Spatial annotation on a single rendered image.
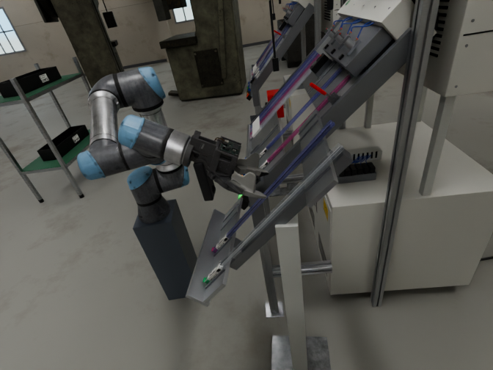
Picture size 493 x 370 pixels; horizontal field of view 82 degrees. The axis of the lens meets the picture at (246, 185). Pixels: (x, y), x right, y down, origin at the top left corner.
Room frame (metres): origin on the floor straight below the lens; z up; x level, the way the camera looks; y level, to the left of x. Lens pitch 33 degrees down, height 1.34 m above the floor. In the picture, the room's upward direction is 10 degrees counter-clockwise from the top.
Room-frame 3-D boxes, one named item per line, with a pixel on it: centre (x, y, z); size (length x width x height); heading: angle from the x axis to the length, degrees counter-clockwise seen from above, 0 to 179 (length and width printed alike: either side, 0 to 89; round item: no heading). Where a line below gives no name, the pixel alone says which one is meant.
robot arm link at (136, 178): (1.11, 0.45, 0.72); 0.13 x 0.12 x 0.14; 103
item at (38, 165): (2.80, 1.72, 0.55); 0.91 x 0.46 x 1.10; 173
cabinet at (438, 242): (1.14, -0.67, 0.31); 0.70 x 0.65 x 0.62; 173
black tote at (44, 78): (2.80, 1.72, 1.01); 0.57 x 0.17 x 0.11; 173
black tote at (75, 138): (2.80, 1.72, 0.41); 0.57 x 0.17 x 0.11; 173
